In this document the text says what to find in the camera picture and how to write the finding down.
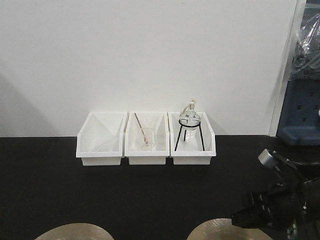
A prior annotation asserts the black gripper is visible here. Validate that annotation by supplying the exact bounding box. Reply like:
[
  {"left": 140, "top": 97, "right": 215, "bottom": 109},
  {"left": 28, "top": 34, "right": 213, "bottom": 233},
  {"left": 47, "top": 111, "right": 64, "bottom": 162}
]
[{"left": 231, "top": 183, "right": 299, "bottom": 230}]

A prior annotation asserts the tan plate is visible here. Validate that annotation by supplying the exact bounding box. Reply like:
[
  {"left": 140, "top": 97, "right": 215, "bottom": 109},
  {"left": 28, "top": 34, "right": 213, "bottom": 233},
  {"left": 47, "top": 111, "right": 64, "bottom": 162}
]
[
  {"left": 35, "top": 223, "right": 114, "bottom": 240},
  {"left": 187, "top": 218, "right": 272, "bottom": 240}
]

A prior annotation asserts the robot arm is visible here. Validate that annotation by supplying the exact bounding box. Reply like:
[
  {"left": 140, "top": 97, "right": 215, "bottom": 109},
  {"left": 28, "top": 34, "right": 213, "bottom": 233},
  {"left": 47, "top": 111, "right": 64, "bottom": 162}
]
[{"left": 231, "top": 149, "right": 320, "bottom": 240}]

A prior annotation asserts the white bin right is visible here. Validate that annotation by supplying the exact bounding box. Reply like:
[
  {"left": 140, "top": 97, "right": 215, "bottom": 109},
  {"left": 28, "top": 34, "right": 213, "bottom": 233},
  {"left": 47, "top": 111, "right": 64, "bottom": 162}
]
[{"left": 167, "top": 112, "right": 217, "bottom": 165}]

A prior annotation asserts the white bin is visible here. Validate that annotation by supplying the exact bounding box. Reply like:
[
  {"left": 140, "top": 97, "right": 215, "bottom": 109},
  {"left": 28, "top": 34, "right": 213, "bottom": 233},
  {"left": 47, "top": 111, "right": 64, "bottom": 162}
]
[
  {"left": 76, "top": 112, "right": 128, "bottom": 167},
  {"left": 124, "top": 111, "right": 170, "bottom": 166},
  {"left": 167, "top": 112, "right": 217, "bottom": 165}
]

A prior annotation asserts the glass alcohol lamp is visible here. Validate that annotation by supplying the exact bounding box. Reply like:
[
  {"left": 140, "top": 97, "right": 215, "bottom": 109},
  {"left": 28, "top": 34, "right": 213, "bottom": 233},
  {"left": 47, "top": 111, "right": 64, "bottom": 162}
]
[{"left": 179, "top": 99, "right": 201, "bottom": 131}]

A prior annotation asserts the white bin middle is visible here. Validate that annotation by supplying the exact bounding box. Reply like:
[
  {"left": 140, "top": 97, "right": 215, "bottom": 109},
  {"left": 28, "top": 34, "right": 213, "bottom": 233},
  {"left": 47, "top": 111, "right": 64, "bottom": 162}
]
[{"left": 124, "top": 111, "right": 170, "bottom": 166}]

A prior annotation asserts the clear glass beaker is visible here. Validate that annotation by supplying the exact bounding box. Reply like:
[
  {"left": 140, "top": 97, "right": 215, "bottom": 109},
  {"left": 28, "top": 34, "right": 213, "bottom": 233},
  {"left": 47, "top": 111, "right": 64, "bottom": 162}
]
[{"left": 136, "top": 128, "right": 154, "bottom": 151}]

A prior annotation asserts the clear plastic bag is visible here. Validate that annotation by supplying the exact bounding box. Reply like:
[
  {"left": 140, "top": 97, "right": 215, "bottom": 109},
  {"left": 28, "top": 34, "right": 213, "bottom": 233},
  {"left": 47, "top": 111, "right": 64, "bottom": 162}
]
[{"left": 290, "top": 7, "right": 320, "bottom": 80}]

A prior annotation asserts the white bin left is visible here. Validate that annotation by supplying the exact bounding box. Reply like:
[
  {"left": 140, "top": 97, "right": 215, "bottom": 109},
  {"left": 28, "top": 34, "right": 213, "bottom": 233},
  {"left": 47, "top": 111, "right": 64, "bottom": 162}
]
[{"left": 76, "top": 112, "right": 128, "bottom": 167}]

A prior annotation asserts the black wire tripod stand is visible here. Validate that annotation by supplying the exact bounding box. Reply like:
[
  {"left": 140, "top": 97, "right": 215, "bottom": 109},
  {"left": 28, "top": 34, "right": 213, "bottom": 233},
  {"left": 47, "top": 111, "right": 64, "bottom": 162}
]
[{"left": 174, "top": 119, "right": 205, "bottom": 151}]

